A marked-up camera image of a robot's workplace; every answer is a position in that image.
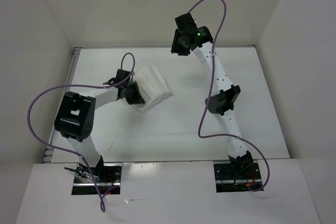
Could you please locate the white pleated skirt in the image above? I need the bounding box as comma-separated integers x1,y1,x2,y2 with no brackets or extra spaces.
132,65,173,113

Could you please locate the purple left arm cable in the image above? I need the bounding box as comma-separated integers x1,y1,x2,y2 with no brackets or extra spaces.
27,52,137,213

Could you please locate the aluminium table edge rail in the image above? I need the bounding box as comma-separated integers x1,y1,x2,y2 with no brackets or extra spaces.
41,45,257,163

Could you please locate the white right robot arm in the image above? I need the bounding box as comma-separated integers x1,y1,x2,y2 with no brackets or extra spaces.
171,13,253,178

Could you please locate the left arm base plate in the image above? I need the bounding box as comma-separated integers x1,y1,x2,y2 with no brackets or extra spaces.
65,163,122,196

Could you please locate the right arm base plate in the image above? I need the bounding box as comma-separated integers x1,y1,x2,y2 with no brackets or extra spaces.
213,162,263,193

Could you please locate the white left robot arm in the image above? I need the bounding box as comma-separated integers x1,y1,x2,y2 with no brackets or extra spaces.
54,69,145,182

